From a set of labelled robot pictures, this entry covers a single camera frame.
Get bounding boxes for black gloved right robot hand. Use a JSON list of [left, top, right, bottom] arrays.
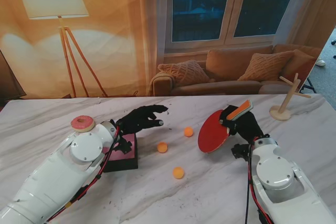
[[219, 105, 265, 143]]

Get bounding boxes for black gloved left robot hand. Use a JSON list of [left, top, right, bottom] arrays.
[[115, 105, 169, 137]]

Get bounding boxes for red and black ping pong bat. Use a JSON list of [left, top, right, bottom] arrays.
[[197, 100, 253, 154]]

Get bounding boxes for black storage box pink inside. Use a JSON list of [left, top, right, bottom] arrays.
[[102, 132, 139, 174]]

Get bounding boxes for wooden mug tree stand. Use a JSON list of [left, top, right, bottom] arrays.
[[270, 73, 312, 122]]

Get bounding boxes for pink frosted toy donut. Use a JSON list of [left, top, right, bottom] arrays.
[[70, 115, 96, 133]]

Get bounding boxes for black tripod legs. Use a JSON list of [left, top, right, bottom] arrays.
[[301, 77, 318, 94]]

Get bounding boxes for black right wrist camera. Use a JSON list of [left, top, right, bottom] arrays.
[[230, 144, 251, 161]]

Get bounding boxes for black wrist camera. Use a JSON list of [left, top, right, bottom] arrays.
[[111, 140, 133, 155], [230, 144, 251, 161]]

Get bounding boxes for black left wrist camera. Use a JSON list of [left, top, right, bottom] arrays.
[[111, 140, 133, 155]]

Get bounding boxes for red black left arm cable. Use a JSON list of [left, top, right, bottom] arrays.
[[44, 126, 121, 222]]

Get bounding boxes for red black arm cable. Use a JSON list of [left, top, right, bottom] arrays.
[[244, 140, 274, 224], [44, 126, 121, 222]]

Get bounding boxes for red black right arm cable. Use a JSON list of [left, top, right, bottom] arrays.
[[244, 140, 274, 224]]

